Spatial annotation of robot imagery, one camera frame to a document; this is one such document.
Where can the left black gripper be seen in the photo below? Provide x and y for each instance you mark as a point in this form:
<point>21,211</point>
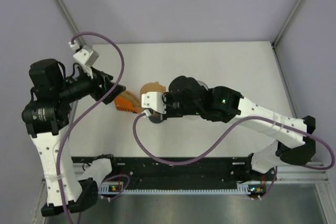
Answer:
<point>98,92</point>

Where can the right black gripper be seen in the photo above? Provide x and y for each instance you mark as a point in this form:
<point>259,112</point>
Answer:
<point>168,97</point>

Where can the orange coffee filter box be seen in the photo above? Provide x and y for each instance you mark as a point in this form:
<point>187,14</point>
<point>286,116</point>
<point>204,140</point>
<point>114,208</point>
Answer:
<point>126,105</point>

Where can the grey smoked plastic dripper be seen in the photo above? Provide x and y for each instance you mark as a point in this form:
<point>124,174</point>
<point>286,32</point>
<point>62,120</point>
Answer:
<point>201,83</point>

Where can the glass carafe with red rim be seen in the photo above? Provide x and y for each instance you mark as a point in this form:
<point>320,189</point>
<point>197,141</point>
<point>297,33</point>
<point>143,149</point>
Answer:
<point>156,118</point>

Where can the single brown paper filter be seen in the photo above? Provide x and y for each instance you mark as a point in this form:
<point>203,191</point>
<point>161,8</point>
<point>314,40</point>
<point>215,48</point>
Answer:
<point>152,87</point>

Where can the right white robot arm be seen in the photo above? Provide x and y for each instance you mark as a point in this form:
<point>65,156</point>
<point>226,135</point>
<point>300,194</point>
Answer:
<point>291,145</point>

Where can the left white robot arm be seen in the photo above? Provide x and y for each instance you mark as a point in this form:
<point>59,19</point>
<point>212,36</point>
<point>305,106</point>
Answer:
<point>46,117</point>

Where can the brown paper coffee filters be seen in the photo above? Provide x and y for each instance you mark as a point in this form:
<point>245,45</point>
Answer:
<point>132,98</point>

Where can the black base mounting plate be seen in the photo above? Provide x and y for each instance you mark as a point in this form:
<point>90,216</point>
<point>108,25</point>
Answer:
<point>208,173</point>

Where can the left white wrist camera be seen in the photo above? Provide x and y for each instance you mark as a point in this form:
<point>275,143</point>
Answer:
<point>85,56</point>

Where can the grey slotted cable duct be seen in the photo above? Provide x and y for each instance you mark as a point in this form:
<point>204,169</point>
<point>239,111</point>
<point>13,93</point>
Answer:
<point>110,189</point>

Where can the aluminium frame rail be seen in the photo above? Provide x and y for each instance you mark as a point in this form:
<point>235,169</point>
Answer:
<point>292,174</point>

